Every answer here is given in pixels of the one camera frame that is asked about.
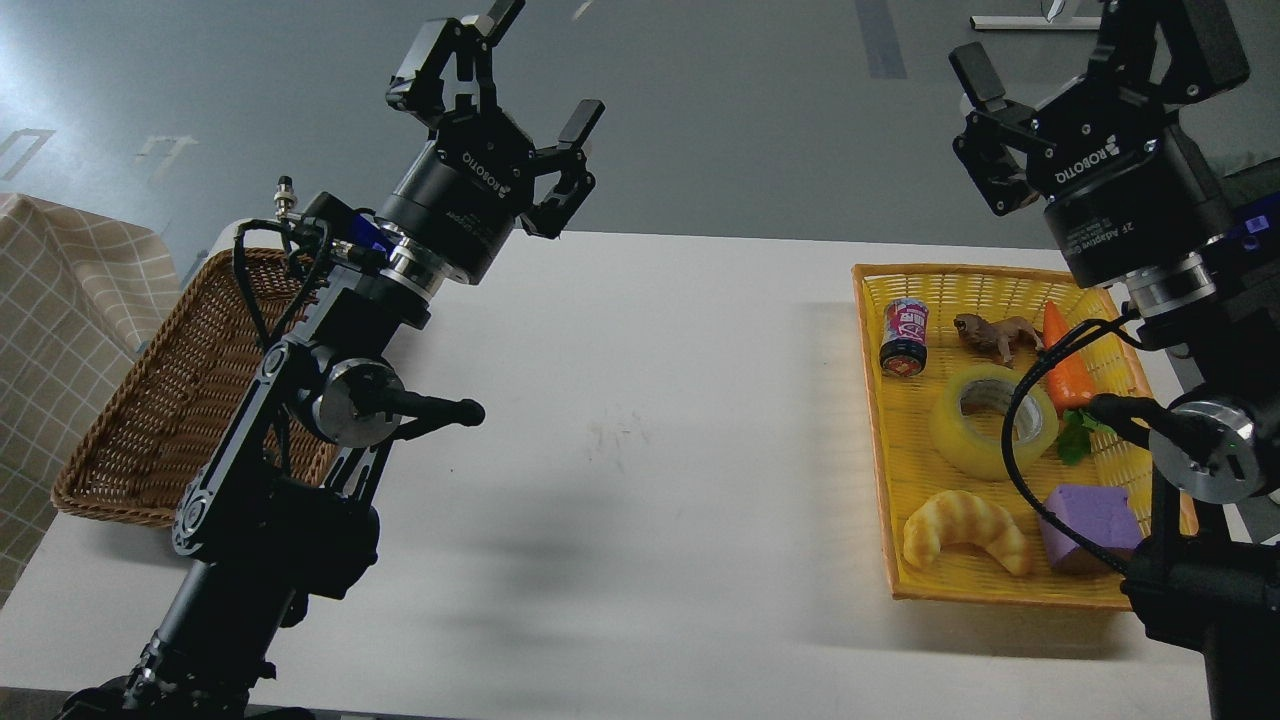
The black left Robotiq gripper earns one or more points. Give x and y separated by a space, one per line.
474 180

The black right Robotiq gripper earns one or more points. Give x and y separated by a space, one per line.
1125 186

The yellow tape roll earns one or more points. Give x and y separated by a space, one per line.
966 421

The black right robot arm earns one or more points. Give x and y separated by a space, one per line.
1217 444

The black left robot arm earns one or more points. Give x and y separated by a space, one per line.
282 511

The white stand base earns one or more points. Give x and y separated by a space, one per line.
1052 16

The brown toy animal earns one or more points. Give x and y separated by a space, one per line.
999 337

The orange toy carrot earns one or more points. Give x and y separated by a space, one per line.
1071 387

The small red drink can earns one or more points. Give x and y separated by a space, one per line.
904 350

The yellow plastic basket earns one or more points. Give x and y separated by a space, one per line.
909 469

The purple foam block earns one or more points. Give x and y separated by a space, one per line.
1102 515

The brown wicker basket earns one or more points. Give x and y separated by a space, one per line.
168 415

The beige checkered cloth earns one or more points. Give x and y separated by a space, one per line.
81 295

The toy croissant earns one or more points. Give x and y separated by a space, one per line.
959 517

